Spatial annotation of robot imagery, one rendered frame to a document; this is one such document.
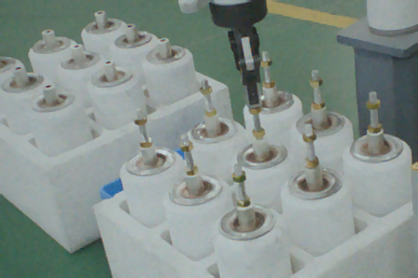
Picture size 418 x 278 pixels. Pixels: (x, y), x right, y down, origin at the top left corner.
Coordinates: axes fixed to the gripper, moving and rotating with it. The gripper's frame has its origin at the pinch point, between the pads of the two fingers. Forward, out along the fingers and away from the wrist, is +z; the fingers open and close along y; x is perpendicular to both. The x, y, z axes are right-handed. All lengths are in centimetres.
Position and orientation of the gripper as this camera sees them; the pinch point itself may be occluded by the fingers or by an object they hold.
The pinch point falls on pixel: (252, 91)
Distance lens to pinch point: 115.7
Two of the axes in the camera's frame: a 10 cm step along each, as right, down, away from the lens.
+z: 1.4, 8.4, 5.2
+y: -1.2, -5.1, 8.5
